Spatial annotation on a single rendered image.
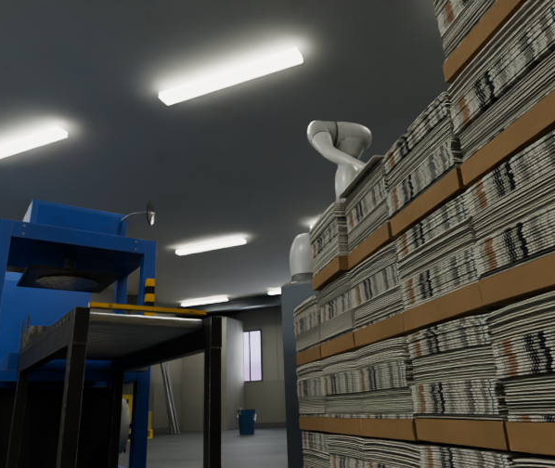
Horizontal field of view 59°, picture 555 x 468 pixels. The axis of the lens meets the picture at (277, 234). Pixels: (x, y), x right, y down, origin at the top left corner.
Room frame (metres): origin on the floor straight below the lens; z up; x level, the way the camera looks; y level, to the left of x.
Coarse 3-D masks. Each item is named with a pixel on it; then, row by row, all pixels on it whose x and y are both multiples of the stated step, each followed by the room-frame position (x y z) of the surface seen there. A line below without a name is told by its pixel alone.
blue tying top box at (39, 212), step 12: (36, 204) 2.84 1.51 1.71; (48, 204) 2.88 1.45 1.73; (60, 204) 2.92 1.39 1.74; (24, 216) 3.10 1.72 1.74; (36, 216) 2.85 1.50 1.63; (48, 216) 2.88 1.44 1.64; (60, 216) 2.92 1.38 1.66; (72, 216) 2.96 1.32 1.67; (84, 216) 3.00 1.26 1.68; (96, 216) 3.04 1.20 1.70; (108, 216) 3.09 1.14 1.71; (120, 216) 3.13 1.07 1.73; (72, 228) 2.97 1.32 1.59; (84, 228) 3.01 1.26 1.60; (96, 228) 3.05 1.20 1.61; (108, 228) 3.09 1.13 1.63; (120, 228) 3.13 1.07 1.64
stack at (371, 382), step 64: (384, 256) 1.20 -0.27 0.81; (448, 256) 0.95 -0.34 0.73; (320, 320) 1.71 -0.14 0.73; (448, 320) 0.99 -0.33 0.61; (320, 384) 1.76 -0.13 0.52; (384, 384) 1.27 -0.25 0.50; (448, 384) 1.00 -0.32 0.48; (320, 448) 1.78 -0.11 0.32; (384, 448) 1.31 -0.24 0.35; (448, 448) 1.03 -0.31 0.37
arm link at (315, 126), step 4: (312, 124) 2.11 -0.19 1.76; (316, 124) 2.09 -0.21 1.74; (320, 124) 2.09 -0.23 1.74; (324, 124) 2.09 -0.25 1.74; (328, 124) 2.09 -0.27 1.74; (332, 124) 2.10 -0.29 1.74; (336, 124) 2.10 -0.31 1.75; (308, 128) 2.13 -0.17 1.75; (312, 128) 2.09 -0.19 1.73; (316, 128) 2.07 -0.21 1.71; (320, 128) 2.07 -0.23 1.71; (324, 128) 2.07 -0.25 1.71; (328, 128) 2.08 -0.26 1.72; (332, 128) 2.09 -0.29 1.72; (336, 128) 2.10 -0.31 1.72; (308, 132) 2.11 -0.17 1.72; (312, 132) 2.08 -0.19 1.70; (316, 132) 2.06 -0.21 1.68; (328, 132) 2.07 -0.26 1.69; (332, 132) 2.09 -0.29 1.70; (336, 132) 2.10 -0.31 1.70; (308, 136) 2.11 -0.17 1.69; (312, 136) 2.08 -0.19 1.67; (332, 136) 2.11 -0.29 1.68; (336, 136) 2.11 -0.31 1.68; (332, 140) 2.12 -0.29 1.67; (336, 140) 2.12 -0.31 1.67
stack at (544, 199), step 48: (480, 0) 0.72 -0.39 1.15; (528, 0) 0.63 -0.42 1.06; (480, 48) 0.75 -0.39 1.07; (528, 48) 0.65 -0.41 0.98; (480, 96) 0.77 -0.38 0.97; (528, 96) 0.67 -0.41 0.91; (480, 144) 0.80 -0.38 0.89; (528, 144) 0.70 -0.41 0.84; (480, 192) 0.82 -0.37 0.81; (528, 192) 0.71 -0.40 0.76; (480, 240) 0.84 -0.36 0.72; (528, 240) 0.73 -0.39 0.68; (528, 336) 0.76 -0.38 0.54; (528, 384) 0.80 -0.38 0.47
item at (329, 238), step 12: (336, 204) 1.43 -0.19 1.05; (324, 216) 1.53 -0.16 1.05; (336, 216) 1.43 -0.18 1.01; (312, 228) 1.66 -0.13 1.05; (324, 228) 1.54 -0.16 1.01; (336, 228) 1.44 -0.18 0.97; (312, 240) 1.67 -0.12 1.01; (324, 240) 1.56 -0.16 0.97; (336, 240) 1.45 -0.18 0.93; (312, 252) 1.71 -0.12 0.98; (324, 252) 1.57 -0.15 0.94; (336, 252) 1.46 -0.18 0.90; (348, 252) 1.44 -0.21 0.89; (324, 264) 1.59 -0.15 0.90; (336, 276) 1.50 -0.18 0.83
